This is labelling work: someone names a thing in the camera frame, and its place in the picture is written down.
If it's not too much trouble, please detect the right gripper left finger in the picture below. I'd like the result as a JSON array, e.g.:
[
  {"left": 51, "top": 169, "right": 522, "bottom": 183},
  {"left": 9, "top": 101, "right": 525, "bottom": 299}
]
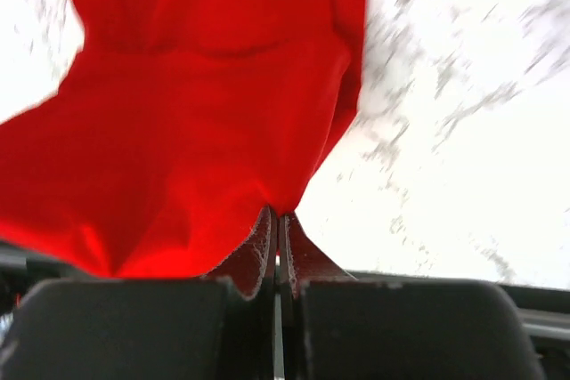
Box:
[{"left": 205, "top": 206, "right": 277, "bottom": 379}]

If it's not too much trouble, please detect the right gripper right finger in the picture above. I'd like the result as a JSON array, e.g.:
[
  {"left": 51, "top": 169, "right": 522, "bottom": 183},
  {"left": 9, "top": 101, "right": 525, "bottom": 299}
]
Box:
[{"left": 278, "top": 213, "right": 356, "bottom": 379}]

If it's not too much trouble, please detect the red t shirt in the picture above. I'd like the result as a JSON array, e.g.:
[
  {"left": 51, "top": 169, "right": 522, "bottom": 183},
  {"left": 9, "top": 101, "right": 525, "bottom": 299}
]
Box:
[{"left": 1, "top": 0, "right": 366, "bottom": 278}]

